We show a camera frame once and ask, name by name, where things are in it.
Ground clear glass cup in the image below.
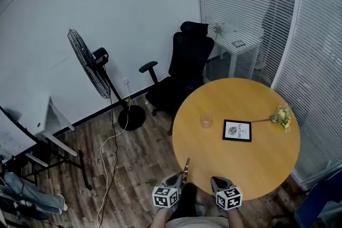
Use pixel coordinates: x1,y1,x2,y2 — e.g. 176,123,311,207
200,113,214,129

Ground person's right forearm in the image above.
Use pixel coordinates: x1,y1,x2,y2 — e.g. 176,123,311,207
226,208,245,228

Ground whiteboard on black stand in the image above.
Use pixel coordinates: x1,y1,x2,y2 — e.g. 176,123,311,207
0,106,93,190

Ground person's left forearm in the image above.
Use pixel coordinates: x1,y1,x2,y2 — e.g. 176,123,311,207
148,208,172,228

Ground white side table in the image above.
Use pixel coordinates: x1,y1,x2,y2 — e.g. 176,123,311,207
213,32,264,80

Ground white cable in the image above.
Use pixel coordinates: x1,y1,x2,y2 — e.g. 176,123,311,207
96,81,132,228

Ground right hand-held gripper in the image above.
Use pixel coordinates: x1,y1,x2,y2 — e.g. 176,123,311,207
210,176,243,211

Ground white desk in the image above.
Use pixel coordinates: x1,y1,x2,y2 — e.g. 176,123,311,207
0,95,78,168

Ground yellow flower bouquet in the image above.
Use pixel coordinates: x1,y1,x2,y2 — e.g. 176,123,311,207
251,104,292,133

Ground round wooden table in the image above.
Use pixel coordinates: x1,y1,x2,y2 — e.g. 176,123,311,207
172,77,301,201

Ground person's beige shirt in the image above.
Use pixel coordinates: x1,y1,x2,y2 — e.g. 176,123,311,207
165,216,230,228

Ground blue chair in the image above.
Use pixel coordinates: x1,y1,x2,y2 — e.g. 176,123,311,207
293,169,342,228

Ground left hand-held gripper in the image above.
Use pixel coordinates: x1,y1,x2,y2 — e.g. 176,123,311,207
152,172,189,208

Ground black standing fan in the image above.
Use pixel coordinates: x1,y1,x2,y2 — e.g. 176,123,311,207
67,28,146,131

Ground black framed leaf picture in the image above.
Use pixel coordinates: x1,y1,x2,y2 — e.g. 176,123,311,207
222,119,253,143

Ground black office chair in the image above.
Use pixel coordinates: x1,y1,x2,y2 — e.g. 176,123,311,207
138,21,215,137

